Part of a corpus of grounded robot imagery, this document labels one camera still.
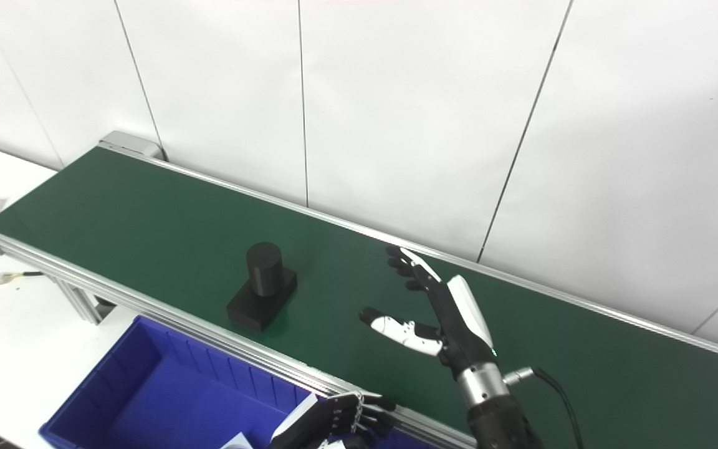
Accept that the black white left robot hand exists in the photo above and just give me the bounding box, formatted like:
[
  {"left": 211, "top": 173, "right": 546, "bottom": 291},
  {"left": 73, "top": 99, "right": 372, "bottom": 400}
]
[{"left": 269, "top": 392, "right": 397, "bottom": 449}]

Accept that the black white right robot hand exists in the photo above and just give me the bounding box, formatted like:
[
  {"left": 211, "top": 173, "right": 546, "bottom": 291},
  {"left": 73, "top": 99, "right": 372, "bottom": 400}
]
[{"left": 359, "top": 245, "right": 498, "bottom": 378}]

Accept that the green conveyor belt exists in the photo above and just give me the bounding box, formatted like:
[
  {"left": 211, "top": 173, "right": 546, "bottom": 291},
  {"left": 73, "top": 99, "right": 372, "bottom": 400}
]
[
  {"left": 0, "top": 147, "right": 718, "bottom": 449},
  {"left": 0, "top": 131, "right": 718, "bottom": 449}
]

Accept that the blue bin with white part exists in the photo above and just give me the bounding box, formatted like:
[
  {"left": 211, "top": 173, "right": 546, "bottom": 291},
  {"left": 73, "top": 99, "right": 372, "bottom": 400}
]
[{"left": 40, "top": 315, "right": 441, "bottom": 449}]

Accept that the black cylinder block part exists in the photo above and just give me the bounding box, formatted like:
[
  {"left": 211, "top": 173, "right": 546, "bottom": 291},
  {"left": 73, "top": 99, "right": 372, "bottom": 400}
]
[{"left": 227, "top": 242, "right": 298, "bottom": 332}]

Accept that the grey conveyor end housing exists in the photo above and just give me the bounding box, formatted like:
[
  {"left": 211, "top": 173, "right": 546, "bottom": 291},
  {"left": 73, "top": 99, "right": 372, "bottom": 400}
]
[{"left": 98, "top": 131, "right": 165, "bottom": 162}]

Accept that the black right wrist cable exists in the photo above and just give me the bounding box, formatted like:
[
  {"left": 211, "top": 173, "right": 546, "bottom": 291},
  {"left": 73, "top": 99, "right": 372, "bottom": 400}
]
[{"left": 501, "top": 367, "right": 584, "bottom": 449}]

